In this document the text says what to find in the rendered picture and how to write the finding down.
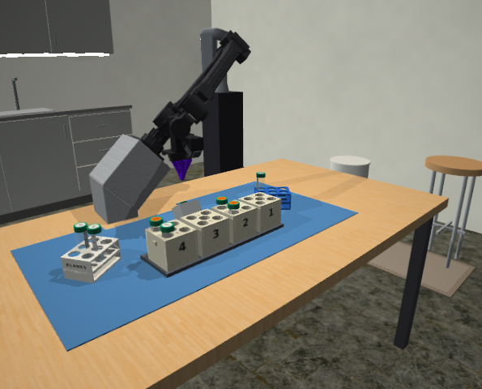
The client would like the white tube rack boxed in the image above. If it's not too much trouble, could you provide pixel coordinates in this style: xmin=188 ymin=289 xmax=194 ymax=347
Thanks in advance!
xmin=60 ymin=237 xmax=122 ymax=284

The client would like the blue tube rack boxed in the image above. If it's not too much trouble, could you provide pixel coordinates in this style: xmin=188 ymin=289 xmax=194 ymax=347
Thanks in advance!
xmin=254 ymin=186 xmax=291 ymax=210

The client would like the beige bucket adapter with round holes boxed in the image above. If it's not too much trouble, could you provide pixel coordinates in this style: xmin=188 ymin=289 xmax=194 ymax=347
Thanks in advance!
xmin=238 ymin=192 xmax=282 ymax=233
xmin=180 ymin=209 xmax=229 ymax=257
xmin=211 ymin=201 xmax=258 ymax=244

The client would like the blue bench mat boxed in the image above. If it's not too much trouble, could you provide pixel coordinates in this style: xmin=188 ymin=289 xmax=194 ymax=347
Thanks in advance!
xmin=11 ymin=191 xmax=358 ymax=352

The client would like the beige block with round holes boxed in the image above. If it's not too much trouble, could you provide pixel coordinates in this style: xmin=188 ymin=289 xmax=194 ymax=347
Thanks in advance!
xmin=145 ymin=219 xmax=198 ymax=272

